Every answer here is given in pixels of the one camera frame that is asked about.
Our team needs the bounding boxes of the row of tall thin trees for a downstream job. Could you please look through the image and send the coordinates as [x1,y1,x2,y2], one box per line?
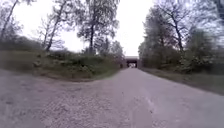
[0,0,125,68]

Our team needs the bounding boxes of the thick trees and bushes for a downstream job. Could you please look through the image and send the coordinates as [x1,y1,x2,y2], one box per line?
[137,0,224,76]

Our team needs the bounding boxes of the grass verge below thick trees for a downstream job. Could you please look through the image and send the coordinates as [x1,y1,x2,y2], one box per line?
[140,66,224,96]

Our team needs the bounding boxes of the grey asphalt path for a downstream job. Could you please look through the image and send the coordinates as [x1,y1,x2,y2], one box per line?
[0,67,224,128]

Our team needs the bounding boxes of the underpass bridge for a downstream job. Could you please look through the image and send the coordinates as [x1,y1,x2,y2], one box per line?
[121,55,142,70]

